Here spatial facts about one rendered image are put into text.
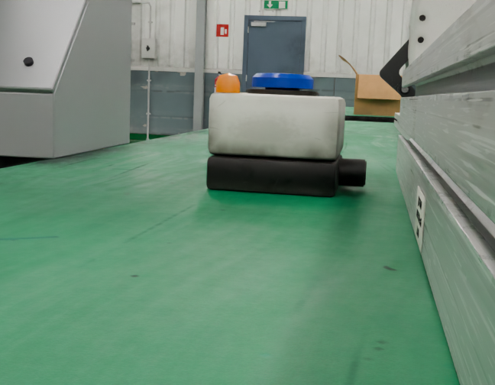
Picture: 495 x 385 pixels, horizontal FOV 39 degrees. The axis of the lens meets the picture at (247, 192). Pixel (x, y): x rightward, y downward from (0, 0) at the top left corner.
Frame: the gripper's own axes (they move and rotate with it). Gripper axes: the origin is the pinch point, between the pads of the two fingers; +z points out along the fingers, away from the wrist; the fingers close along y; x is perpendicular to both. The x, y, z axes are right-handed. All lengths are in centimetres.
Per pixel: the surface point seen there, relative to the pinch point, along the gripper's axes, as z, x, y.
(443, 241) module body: -0.3, 45.1, 5.9
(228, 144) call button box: -0.5, 22.3, 16.4
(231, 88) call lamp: -3.9, 21.9, 16.4
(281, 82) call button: -4.4, 20.2, 13.6
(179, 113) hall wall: 52, -1082, 318
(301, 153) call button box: -0.3, 22.3, 11.9
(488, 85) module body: -4.5, 43.1, 4.8
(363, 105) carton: 3, -206, 10
